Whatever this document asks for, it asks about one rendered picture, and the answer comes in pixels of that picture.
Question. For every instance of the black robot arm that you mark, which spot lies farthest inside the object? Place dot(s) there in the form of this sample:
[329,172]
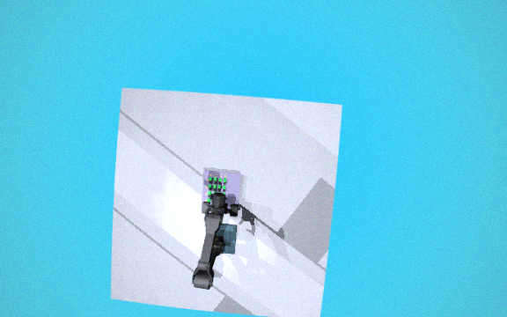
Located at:
[213,245]

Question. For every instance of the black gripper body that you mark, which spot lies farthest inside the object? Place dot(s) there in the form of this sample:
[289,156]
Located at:
[233,211]

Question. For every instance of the lavender switch panel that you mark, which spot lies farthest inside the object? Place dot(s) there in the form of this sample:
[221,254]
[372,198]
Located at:
[221,182]

